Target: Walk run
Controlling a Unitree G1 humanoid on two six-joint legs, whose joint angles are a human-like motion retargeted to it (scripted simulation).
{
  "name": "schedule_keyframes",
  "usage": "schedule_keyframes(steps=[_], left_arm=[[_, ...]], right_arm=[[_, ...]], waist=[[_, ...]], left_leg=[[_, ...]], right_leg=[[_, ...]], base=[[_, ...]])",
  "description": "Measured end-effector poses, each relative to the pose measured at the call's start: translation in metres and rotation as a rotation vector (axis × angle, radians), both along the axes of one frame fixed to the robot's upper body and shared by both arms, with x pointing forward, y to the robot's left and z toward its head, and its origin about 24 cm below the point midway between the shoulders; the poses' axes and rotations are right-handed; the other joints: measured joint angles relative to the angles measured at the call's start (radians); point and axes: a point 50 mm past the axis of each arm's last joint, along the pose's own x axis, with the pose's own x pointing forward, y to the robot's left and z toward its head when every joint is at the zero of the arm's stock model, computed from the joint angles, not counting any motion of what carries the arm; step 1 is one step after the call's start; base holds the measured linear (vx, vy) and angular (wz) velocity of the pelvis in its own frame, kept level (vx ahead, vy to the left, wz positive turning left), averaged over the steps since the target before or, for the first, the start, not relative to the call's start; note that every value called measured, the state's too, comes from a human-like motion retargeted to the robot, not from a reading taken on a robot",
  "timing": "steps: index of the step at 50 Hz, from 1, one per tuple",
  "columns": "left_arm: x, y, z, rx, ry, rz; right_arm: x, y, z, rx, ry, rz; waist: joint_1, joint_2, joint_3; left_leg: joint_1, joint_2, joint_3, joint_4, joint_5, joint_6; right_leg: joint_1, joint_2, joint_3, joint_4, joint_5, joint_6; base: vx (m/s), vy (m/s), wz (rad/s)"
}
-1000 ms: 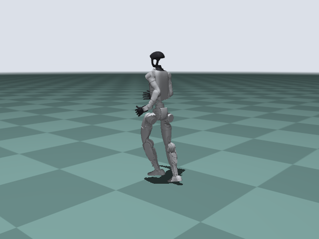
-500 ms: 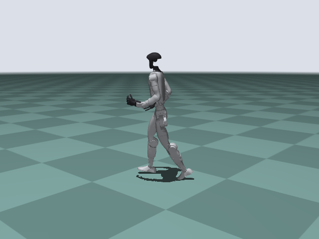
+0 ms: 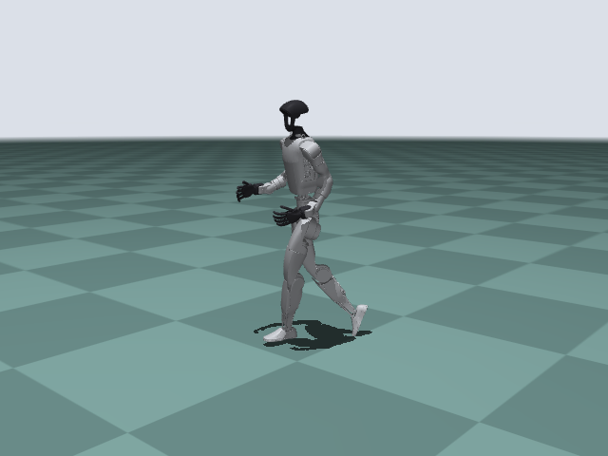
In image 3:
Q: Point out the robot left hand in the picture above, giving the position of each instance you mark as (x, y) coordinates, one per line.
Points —
(291, 216)

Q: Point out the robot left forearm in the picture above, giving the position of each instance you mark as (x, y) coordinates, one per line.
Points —
(319, 195)

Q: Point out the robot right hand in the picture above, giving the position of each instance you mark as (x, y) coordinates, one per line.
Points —
(247, 190)

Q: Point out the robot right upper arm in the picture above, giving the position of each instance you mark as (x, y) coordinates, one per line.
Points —
(281, 142)

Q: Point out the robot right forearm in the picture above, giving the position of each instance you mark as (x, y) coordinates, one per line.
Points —
(270, 187)

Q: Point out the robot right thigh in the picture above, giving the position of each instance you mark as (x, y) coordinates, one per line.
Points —
(321, 272)

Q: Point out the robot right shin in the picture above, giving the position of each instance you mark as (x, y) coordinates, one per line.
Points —
(337, 294)

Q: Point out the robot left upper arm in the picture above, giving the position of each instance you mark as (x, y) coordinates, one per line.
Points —
(312, 152)

